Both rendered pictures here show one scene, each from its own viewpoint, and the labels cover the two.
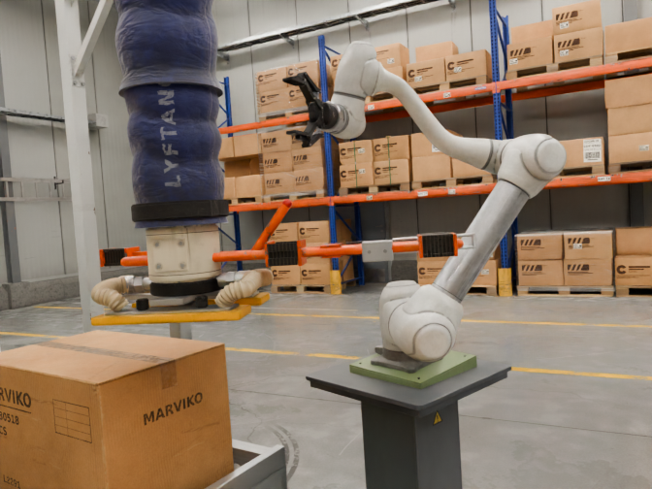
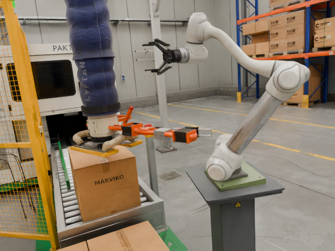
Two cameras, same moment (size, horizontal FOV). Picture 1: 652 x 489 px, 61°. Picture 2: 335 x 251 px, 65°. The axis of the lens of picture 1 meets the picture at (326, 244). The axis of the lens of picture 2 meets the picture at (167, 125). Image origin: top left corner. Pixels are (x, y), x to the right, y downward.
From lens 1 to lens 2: 0.88 m
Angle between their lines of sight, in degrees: 34
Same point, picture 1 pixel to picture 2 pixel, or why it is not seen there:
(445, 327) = (222, 167)
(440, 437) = (240, 213)
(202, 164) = (99, 90)
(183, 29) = (84, 35)
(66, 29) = not seen: outside the picture
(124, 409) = (85, 179)
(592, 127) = not seen: outside the picture
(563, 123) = not seen: outside the picture
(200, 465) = (122, 201)
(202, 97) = (96, 62)
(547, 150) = (285, 76)
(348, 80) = (189, 35)
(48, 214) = (173, 64)
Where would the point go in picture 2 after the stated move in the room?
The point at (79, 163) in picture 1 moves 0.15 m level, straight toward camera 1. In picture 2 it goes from (156, 52) to (155, 52)
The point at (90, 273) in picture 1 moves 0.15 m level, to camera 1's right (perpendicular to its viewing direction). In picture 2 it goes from (162, 99) to (169, 99)
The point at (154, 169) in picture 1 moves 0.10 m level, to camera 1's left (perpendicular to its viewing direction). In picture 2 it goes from (82, 93) to (70, 93)
